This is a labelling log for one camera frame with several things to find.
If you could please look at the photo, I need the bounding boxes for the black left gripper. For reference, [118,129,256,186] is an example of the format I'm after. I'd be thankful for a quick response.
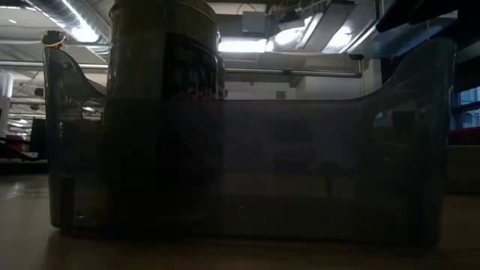
[41,30,68,49]

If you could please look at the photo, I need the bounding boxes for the brown cup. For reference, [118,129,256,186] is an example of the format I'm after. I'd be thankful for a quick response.
[104,0,226,236]

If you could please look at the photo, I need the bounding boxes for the white column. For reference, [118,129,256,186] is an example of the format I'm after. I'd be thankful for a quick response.
[0,70,15,139]

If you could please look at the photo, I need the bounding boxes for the bright ceiling light fixture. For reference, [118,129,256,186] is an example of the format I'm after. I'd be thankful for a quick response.
[217,37,269,53]

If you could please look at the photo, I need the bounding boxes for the grey ceiling box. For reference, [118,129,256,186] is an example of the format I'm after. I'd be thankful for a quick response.
[241,10,267,35]

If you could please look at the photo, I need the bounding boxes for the slanted ceiling light panel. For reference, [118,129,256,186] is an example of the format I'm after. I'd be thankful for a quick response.
[265,0,380,53]

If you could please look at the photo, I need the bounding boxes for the metal ceiling pipe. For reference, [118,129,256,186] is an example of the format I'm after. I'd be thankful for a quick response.
[224,67,363,79]

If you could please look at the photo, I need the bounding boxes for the dark grey plastic bin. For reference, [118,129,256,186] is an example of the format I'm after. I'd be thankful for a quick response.
[43,37,458,248]

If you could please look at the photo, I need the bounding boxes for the window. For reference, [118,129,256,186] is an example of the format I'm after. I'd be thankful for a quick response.
[451,85,480,131]

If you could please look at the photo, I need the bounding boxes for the silver ceiling duct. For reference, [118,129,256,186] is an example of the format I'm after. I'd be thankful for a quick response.
[22,0,113,44]

